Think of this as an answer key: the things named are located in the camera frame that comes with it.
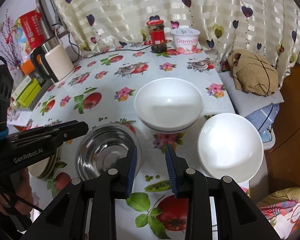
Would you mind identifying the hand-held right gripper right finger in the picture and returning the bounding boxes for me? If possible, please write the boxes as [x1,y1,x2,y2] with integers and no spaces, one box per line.
[165,144,282,240]

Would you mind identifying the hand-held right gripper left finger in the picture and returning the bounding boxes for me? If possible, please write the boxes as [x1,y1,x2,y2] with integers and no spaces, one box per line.
[31,145,138,240]

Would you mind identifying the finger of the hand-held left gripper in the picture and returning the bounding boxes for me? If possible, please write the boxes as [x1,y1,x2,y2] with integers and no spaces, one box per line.
[22,120,79,133]
[9,121,89,151]

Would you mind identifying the stainless steel bowl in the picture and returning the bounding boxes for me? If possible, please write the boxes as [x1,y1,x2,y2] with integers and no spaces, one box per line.
[75,124,142,182]

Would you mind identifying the white bowl blue stripe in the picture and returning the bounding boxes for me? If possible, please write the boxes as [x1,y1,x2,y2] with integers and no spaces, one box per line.
[197,113,264,183]
[134,78,204,133]

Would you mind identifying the person's left hand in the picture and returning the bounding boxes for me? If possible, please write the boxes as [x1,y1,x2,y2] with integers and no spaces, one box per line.
[0,166,34,218]

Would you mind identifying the clear glass cup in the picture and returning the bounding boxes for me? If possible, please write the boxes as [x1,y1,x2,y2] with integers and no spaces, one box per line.
[7,107,22,121]

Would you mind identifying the white flat box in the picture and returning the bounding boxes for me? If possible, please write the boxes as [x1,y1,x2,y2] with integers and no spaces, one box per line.
[11,76,33,98]

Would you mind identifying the green box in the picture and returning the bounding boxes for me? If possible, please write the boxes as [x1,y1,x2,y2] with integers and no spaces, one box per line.
[16,79,42,107]

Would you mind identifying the black white striped tray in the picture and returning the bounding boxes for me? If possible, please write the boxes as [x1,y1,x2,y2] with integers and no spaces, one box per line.
[27,80,53,111]

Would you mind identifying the white paper sheets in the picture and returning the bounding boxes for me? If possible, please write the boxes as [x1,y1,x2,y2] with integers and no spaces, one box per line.
[6,115,33,128]

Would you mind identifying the orange box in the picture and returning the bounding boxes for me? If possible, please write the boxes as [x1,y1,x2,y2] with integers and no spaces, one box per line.
[20,60,36,75]

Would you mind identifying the purple flower branches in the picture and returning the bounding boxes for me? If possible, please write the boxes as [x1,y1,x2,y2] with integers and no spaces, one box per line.
[0,12,22,67]

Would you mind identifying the white black electric kettle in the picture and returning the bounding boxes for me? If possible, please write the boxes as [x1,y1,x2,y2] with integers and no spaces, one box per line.
[30,36,75,83]

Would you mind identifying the red packet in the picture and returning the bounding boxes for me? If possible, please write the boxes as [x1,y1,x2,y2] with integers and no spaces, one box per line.
[15,11,47,50]

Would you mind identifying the grey pillow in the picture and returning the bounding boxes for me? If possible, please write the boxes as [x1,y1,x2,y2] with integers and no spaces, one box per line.
[219,71,284,117]

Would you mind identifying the silver framed mirror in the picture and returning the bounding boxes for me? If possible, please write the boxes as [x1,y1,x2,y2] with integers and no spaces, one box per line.
[32,0,67,34]

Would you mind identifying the blue striped cloth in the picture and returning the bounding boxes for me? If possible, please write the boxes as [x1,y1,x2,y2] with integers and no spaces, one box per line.
[245,104,280,133]

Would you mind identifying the colourful plaid quilt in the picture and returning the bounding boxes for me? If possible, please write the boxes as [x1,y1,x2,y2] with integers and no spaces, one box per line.
[256,187,300,240]

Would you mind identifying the wooden headboard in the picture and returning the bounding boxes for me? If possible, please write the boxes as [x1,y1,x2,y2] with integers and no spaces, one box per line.
[265,62,300,200]

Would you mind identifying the brown cloth bag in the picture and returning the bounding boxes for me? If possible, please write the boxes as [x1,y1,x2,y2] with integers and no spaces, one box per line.
[227,49,279,97]

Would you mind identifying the red lid sauce jar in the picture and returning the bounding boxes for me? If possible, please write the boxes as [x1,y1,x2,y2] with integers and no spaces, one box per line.
[146,19,167,54]

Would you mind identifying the white yogurt cup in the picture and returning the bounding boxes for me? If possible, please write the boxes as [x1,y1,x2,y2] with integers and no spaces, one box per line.
[170,28,200,55]

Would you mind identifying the cream curtain heart print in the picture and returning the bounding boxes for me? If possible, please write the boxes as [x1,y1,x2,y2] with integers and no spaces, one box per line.
[46,0,300,80]

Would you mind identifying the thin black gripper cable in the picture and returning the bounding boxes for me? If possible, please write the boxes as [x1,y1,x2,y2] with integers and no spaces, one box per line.
[0,184,43,211]

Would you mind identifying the black power cable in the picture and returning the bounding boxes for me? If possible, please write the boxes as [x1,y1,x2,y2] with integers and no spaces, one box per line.
[54,27,153,61]

